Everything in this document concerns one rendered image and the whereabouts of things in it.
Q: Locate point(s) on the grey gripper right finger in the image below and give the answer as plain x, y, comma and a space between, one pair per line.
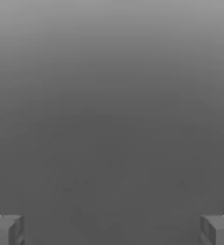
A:
220, 230

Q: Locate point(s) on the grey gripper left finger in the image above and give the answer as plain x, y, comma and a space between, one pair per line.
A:
2, 230

